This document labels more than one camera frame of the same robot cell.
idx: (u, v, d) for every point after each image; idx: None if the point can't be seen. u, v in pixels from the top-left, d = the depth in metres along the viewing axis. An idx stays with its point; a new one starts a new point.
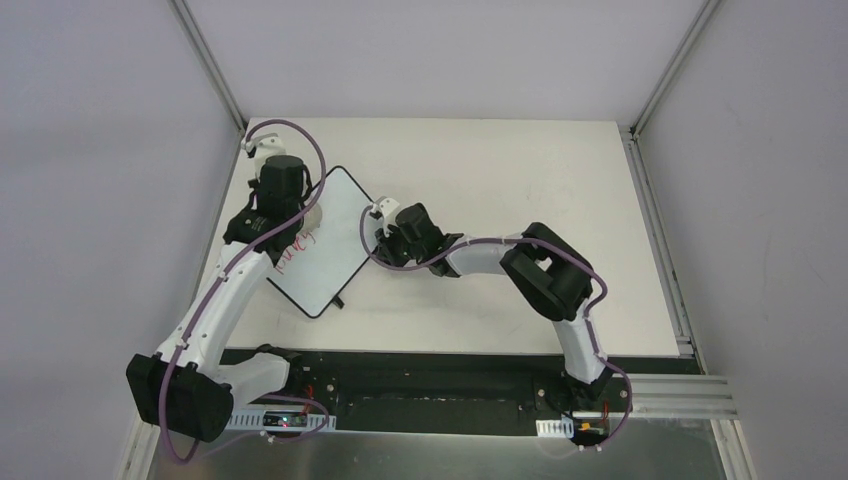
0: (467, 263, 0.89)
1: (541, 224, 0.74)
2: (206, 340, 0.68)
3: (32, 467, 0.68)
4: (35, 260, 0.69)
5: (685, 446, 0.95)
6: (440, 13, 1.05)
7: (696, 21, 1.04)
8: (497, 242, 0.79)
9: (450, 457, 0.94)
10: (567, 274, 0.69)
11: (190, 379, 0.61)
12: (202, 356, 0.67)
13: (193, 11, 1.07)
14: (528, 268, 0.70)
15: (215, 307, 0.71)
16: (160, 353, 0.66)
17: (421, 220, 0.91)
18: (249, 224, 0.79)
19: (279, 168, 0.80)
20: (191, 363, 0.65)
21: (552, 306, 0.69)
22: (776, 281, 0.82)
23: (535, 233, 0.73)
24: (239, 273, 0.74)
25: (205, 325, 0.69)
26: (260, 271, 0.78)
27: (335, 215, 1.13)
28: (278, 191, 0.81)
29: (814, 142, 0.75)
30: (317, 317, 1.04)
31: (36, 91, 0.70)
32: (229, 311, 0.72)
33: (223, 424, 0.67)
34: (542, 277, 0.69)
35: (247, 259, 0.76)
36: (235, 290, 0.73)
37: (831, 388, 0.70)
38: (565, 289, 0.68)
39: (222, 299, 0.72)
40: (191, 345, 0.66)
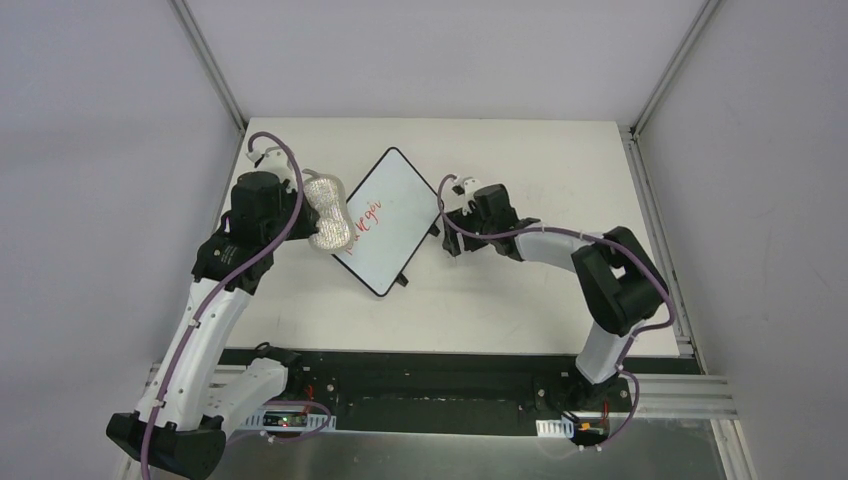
0: (536, 249, 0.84)
1: (627, 230, 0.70)
2: (184, 395, 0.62)
3: (31, 468, 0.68)
4: (36, 257, 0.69)
5: (684, 446, 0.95)
6: (441, 13, 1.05)
7: (696, 22, 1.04)
8: (575, 235, 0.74)
9: (451, 457, 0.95)
10: (638, 287, 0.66)
11: (173, 441, 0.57)
12: (182, 413, 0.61)
13: (193, 11, 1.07)
14: (602, 271, 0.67)
15: (190, 359, 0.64)
16: (138, 410, 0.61)
17: (498, 197, 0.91)
18: (218, 255, 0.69)
19: (251, 190, 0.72)
20: (170, 424, 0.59)
21: (612, 315, 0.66)
22: (776, 281, 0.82)
23: (621, 238, 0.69)
24: (211, 316, 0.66)
25: (181, 379, 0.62)
26: (238, 308, 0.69)
27: (387, 198, 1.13)
28: (252, 215, 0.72)
29: (815, 142, 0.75)
30: (385, 295, 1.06)
31: (35, 90, 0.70)
32: (207, 356, 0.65)
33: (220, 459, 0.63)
34: (615, 284, 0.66)
35: (218, 300, 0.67)
36: (210, 335, 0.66)
37: (832, 389, 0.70)
38: (632, 302, 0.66)
39: (197, 346, 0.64)
40: (168, 404, 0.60)
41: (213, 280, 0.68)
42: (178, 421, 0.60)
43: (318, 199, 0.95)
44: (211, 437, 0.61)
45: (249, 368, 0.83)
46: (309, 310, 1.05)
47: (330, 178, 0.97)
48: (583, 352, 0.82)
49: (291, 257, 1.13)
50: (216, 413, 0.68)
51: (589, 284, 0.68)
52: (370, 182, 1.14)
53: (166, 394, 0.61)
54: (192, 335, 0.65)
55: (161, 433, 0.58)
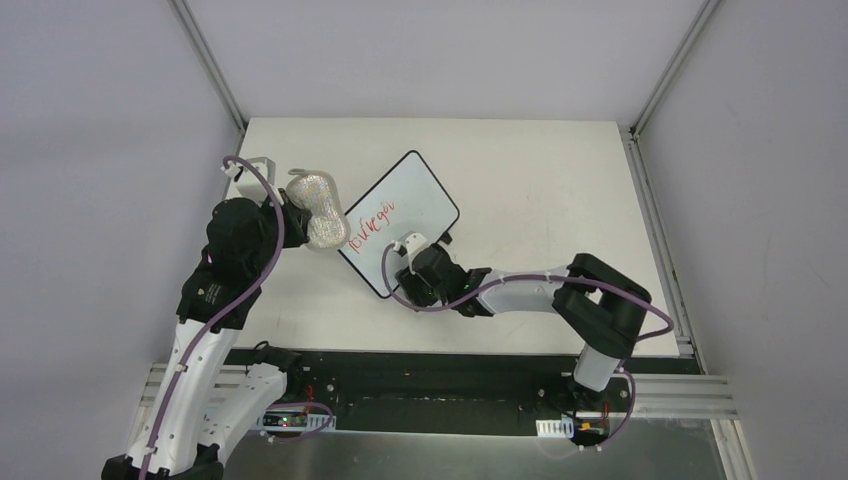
0: (504, 303, 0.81)
1: (591, 256, 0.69)
2: (175, 441, 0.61)
3: (32, 467, 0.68)
4: (36, 256, 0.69)
5: (685, 446, 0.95)
6: (440, 12, 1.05)
7: (696, 22, 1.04)
8: (542, 279, 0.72)
9: (451, 457, 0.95)
10: (621, 307, 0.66)
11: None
12: (174, 458, 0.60)
13: (193, 11, 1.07)
14: (585, 307, 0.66)
15: (180, 404, 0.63)
16: (131, 456, 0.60)
17: (439, 261, 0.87)
18: (202, 295, 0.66)
19: (227, 229, 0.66)
20: (163, 469, 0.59)
21: (611, 343, 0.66)
22: (777, 282, 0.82)
23: (589, 269, 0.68)
24: (198, 360, 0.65)
25: (171, 424, 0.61)
26: (226, 347, 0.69)
27: (403, 199, 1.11)
28: (231, 252, 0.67)
29: (814, 141, 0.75)
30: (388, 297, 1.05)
31: (36, 89, 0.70)
32: (198, 399, 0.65)
33: None
34: (603, 315, 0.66)
35: (204, 343, 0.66)
36: (199, 378, 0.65)
37: (831, 388, 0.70)
38: (623, 324, 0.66)
39: (186, 392, 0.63)
40: (160, 449, 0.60)
41: (198, 321, 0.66)
42: (171, 466, 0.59)
43: (310, 200, 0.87)
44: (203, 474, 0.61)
45: (246, 381, 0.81)
46: (309, 311, 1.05)
47: (320, 173, 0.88)
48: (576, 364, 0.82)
49: (292, 257, 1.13)
50: (212, 442, 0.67)
51: (580, 323, 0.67)
52: (387, 181, 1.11)
53: (158, 440, 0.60)
54: (181, 379, 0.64)
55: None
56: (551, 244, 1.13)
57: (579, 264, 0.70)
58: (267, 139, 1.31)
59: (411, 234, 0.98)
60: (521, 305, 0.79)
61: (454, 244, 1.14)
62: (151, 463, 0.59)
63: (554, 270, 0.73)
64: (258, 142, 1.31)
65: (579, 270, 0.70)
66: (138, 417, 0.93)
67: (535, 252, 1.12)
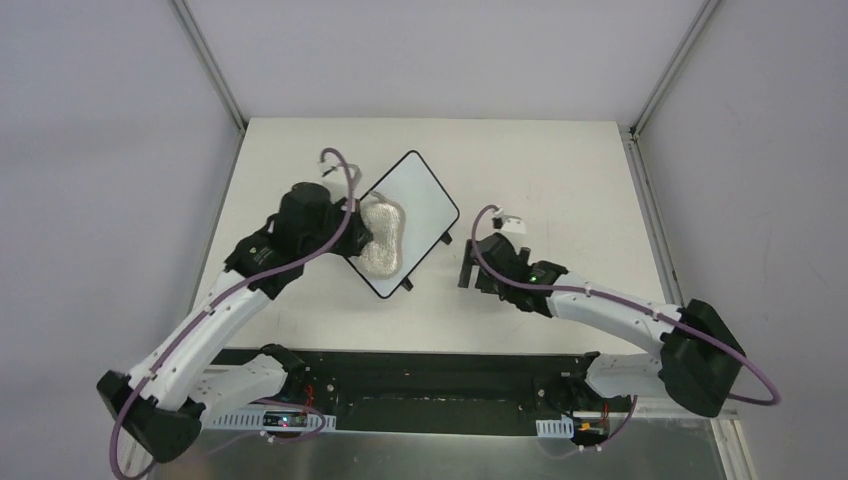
0: (578, 315, 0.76)
1: (707, 306, 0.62)
2: (175, 375, 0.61)
3: (34, 466, 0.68)
4: (37, 255, 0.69)
5: (684, 446, 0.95)
6: (441, 12, 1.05)
7: (696, 23, 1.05)
8: (647, 313, 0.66)
9: (451, 457, 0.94)
10: (723, 364, 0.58)
11: (150, 417, 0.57)
12: (167, 392, 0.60)
13: (193, 11, 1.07)
14: (693, 358, 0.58)
15: (194, 342, 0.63)
16: (129, 375, 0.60)
17: (502, 255, 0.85)
18: (253, 253, 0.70)
19: (299, 205, 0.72)
20: (153, 398, 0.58)
21: (697, 395, 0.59)
22: (775, 282, 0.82)
23: (704, 319, 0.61)
24: (225, 309, 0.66)
25: (178, 358, 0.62)
26: (253, 308, 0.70)
27: (405, 199, 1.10)
28: (293, 227, 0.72)
29: (813, 142, 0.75)
30: (388, 297, 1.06)
31: (37, 88, 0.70)
32: (210, 345, 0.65)
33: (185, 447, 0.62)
34: (705, 369, 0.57)
35: (236, 296, 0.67)
36: (219, 327, 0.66)
37: (831, 388, 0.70)
38: (719, 382, 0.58)
39: (204, 332, 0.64)
40: (159, 378, 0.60)
41: (239, 275, 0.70)
42: (161, 399, 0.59)
43: (376, 224, 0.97)
44: (188, 421, 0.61)
45: (249, 364, 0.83)
46: (310, 310, 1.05)
47: (397, 207, 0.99)
48: (603, 368, 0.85)
49: None
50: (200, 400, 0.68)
51: (675, 369, 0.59)
52: (389, 179, 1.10)
53: (160, 369, 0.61)
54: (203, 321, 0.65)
55: (141, 406, 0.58)
56: (551, 244, 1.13)
57: (692, 311, 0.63)
58: (267, 139, 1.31)
59: (514, 218, 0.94)
60: (597, 320, 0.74)
61: (454, 244, 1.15)
62: (144, 388, 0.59)
63: (663, 308, 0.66)
64: (259, 142, 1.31)
65: (691, 318, 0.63)
66: None
67: (535, 252, 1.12)
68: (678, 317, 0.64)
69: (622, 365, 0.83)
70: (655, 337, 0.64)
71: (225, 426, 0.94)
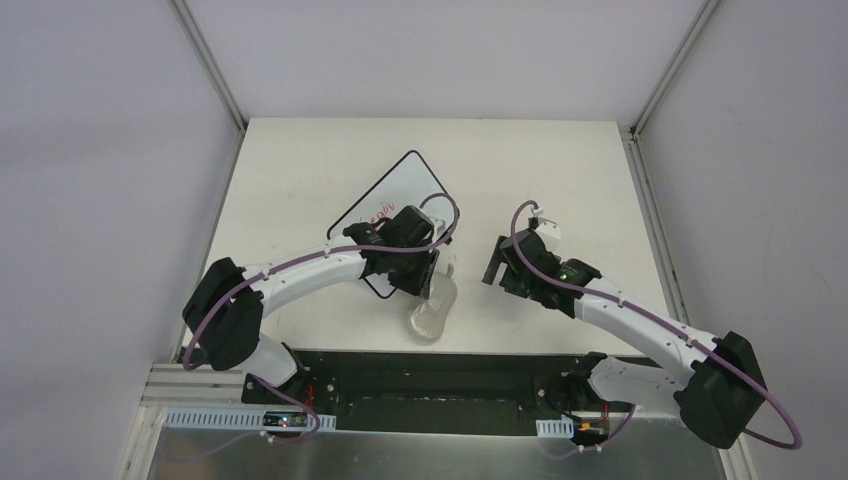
0: (604, 325, 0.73)
1: (744, 342, 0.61)
2: (283, 286, 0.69)
3: (32, 464, 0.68)
4: (36, 253, 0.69)
5: (685, 446, 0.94)
6: (441, 11, 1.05)
7: (695, 23, 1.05)
8: (682, 337, 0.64)
9: (451, 458, 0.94)
10: (744, 399, 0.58)
11: (253, 307, 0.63)
12: (271, 295, 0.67)
13: (194, 11, 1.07)
14: (721, 392, 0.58)
15: (307, 269, 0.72)
16: (244, 269, 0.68)
17: (531, 247, 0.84)
18: (370, 233, 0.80)
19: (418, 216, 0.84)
20: (259, 293, 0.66)
21: (711, 426, 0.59)
22: (777, 281, 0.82)
23: (739, 354, 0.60)
24: (338, 259, 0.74)
25: (290, 274, 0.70)
26: (348, 273, 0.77)
27: (405, 199, 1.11)
28: (402, 232, 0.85)
29: (813, 140, 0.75)
30: (388, 297, 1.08)
31: (37, 87, 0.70)
32: (312, 281, 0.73)
33: (231, 363, 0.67)
34: (730, 402, 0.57)
35: (352, 256, 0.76)
36: (326, 271, 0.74)
37: (833, 388, 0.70)
38: (737, 415, 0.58)
39: (318, 266, 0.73)
40: (270, 281, 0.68)
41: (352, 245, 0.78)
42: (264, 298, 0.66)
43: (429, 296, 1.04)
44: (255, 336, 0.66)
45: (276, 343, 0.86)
46: (309, 310, 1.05)
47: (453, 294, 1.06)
48: (610, 372, 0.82)
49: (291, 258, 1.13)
50: None
51: (700, 400, 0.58)
52: (387, 181, 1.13)
53: (272, 275, 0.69)
54: (318, 259, 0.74)
55: (248, 295, 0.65)
56: None
57: (726, 343, 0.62)
58: (267, 139, 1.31)
59: (550, 223, 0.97)
60: (621, 332, 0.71)
61: (454, 244, 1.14)
62: (256, 282, 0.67)
63: (698, 336, 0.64)
64: (258, 142, 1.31)
65: (724, 352, 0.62)
66: (138, 416, 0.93)
67: None
68: (712, 348, 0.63)
69: (629, 378, 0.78)
70: (684, 363, 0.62)
71: (225, 426, 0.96)
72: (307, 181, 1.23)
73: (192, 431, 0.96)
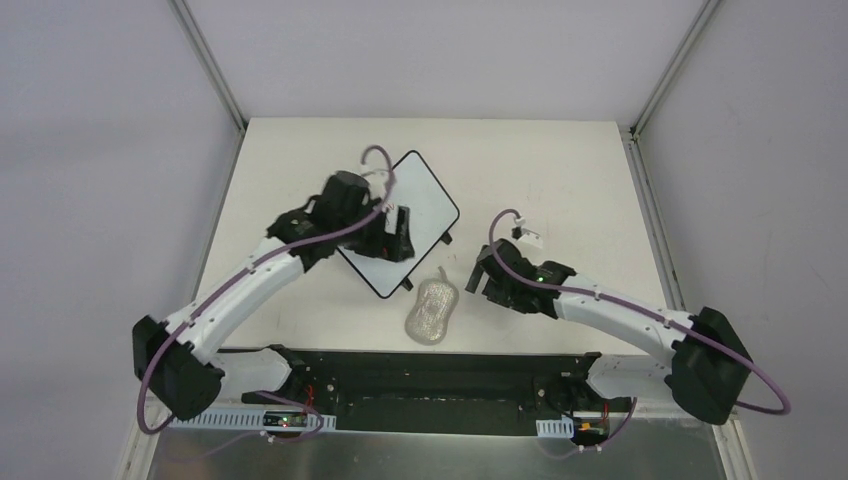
0: (586, 318, 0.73)
1: (719, 315, 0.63)
2: (212, 325, 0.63)
3: (32, 465, 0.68)
4: (35, 254, 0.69)
5: (683, 446, 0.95)
6: (441, 11, 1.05)
7: (696, 22, 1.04)
8: (660, 320, 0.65)
9: (451, 457, 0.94)
10: (732, 374, 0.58)
11: (185, 361, 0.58)
12: (202, 342, 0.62)
13: (194, 11, 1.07)
14: (706, 369, 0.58)
15: (232, 297, 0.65)
16: (168, 321, 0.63)
17: (505, 251, 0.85)
18: (296, 225, 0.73)
19: (345, 186, 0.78)
20: (188, 344, 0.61)
21: (705, 404, 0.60)
22: (777, 282, 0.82)
23: (715, 328, 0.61)
24: (266, 270, 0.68)
25: (216, 310, 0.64)
26: (291, 273, 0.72)
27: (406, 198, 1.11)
28: (334, 207, 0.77)
29: (814, 141, 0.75)
30: (388, 296, 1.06)
31: (37, 87, 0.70)
32: (244, 304, 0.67)
33: (202, 408, 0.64)
34: (718, 378, 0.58)
35: (279, 257, 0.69)
36: (256, 288, 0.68)
37: (832, 388, 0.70)
38: (729, 390, 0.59)
39: (244, 287, 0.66)
40: (197, 325, 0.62)
41: (279, 242, 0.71)
42: (195, 346, 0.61)
43: (431, 297, 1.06)
44: (212, 377, 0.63)
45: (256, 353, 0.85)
46: (309, 310, 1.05)
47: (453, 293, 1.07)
48: (605, 369, 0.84)
49: None
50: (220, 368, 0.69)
51: (688, 381, 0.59)
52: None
53: (199, 317, 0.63)
54: (244, 277, 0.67)
55: (177, 349, 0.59)
56: (551, 243, 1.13)
57: (702, 319, 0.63)
58: (266, 139, 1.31)
59: (533, 233, 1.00)
60: (602, 323, 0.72)
61: (454, 244, 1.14)
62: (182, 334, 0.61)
63: (675, 316, 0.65)
64: (258, 142, 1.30)
65: (702, 327, 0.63)
66: None
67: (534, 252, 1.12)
68: (690, 325, 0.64)
69: (623, 371, 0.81)
70: (665, 344, 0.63)
71: (225, 426, 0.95)
72: (307, 181, 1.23)
73: (191, 431, 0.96)
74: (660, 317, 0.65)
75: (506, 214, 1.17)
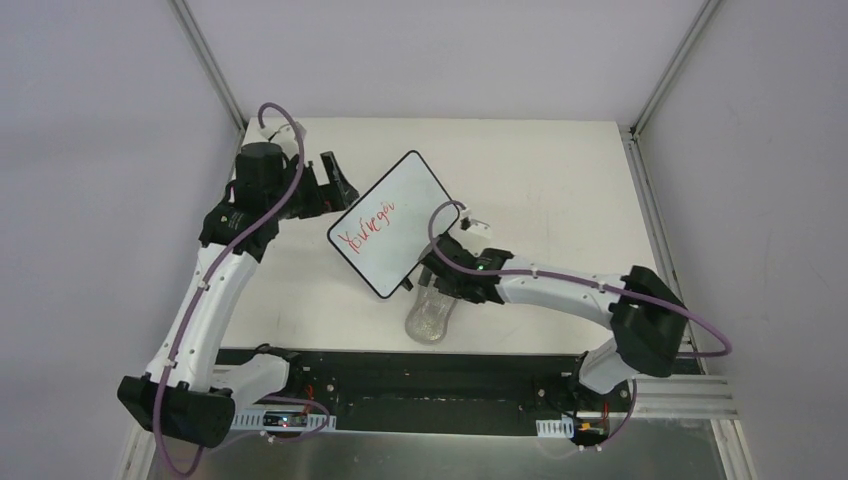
0: (524, 297, 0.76)
1: (646, 271, 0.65)
2: (196, 354, 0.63)
3: (32, 465, 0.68)
4: (35, 253, 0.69)
5: (685, 446, 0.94)
6: (440, 11, 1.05)
7: (696, 22, 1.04)
8: (594, 285, 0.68)
9: (451, 457, 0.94)
10: (668, 325, 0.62)
11: (187, 399, 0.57)
12: (193, 373, 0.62)
13: (194, 12, 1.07)
14: (644, 326, 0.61)
15: (198, 322, 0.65)
16: (148, 373, 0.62)
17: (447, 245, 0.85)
18: (226, 222, 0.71)
19: (255, 158, 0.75)
20: (181, 382, 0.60)
21: (651, 360, 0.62)
22: (777, 282, 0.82)
23: (647, 283, 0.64)
24: (221, 279, 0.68)
25: (191, 339, 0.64)
26: (246, 270, 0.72)
27: (407, 199, 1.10)
28: (255, 183, 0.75)
29: (814, 141, 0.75)
30: (389, 297, 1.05)
31: (38, 87, 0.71)
32: (216, 321, 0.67)
33: (229, 428, 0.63)
34: (656, 333, 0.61)
35: (227, 261, 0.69)
36: (220, 298, 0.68)
37: (832, 388, 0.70)
38: (667, 341, 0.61)
39: (207, 306, 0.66)
40: (179, 363, 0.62)
41: (218, 244, 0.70)
42: (189, 381, 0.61)
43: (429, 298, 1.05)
44: (223, 400, 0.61)
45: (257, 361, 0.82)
46: (309, 310, 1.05)
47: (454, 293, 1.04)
48: (588, 361, 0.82)
49: (292, 256, 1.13)
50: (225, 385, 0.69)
51: (631, 341, 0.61)
52: (390, 179, 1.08)
53: (177, 354, 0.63)
54: (201, 299, 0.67)
55: (174, 393, 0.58)
56: (551, 243, 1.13)
57: (633, 277, 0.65)
58: None
59: (482, 224, 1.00)
60: (545, 301, 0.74)
61: None
62: (170, 377, 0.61)
63: (607, 280, 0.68)
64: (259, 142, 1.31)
65: (633, 285, 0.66)
66: None
67: (534, 251, 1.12)
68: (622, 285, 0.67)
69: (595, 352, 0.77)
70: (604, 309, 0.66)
71: None
72: None
73: None
74: (594, 283, 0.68)
75: (507, 214, 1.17)
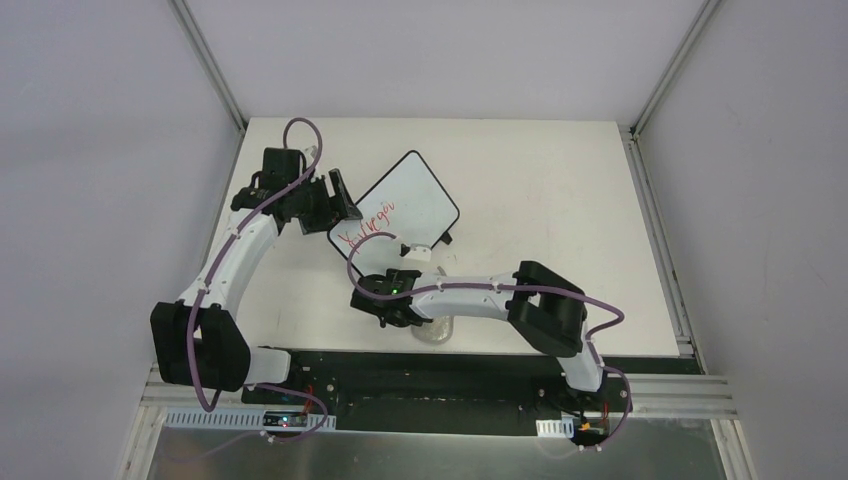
0: (437, 310, 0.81)
1: (535, 264, 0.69)
2: (227, 285, 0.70)
3: (32, 465, 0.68)
4: (35, 253, 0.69)
5: (685, 446, 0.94)
6: (441, 12, 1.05)
7: (696, 22, 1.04)
8: (490, 288, 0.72)
9: (451, 457, 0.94)
10: (566, 312, 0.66)
11: (221, 318, 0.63)
12: (225, 297, 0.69)
13: (194, 12, 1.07)
14: (540, 317, 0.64)
15: (231, 260, 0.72)
16: (182, 298, 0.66)
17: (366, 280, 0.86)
18: (255, 193, 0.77)
19: (283, 152, 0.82)
20: (215, 304, 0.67)
21: (555, 346, 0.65)
22: (777, 282, 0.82)
23: (536, 276, 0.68)
24: (250, 232, 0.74)
25: (224, 272, 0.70)
26: (270, 234, 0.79)
27: (406, 199, 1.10)
28: (281, 171, 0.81)
29: (813, 141, 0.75)
30: None
31: (37, 88, 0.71)
32: (245, 264, 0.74)
33: (245, 375, 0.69)
34: (552, 321, 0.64)
35: (256, 221, 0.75)
36: (248, 248, 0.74)
37: (832, 387, 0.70)
38: (567, 327, 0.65)
39: (240, 249, 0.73)
40: (213, 289, 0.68)
41: (247, 210, 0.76)
42: (221, 304, 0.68)
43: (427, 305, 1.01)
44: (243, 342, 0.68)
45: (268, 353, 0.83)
46: (309, 311, 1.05)
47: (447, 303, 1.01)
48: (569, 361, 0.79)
49: (292, 256, 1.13)
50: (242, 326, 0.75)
51: (532, 332, 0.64)
52: (387, 180, 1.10)
53: (211, 282, 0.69)
54: (233, 243, 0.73)
55: (209, 310, 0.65)
56: (552, 243, 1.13)
57: (524, 271, 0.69)
58: (267, 139, 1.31)
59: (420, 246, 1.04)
60: (456, 310, 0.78)
61: (454, 244, 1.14)
62: (204, 299, 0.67)
63: (501, 280, 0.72)
64: (259, 142, 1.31)
65: (524, 278, 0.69)
66: (138, 416, 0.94)
67: (534, 251, 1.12)
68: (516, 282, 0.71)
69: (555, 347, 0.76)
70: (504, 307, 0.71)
71: (225, 426, 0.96)
72: None
73: (192, 430, 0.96)
74: (489, 283, 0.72)
75: (507, 214, 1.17)
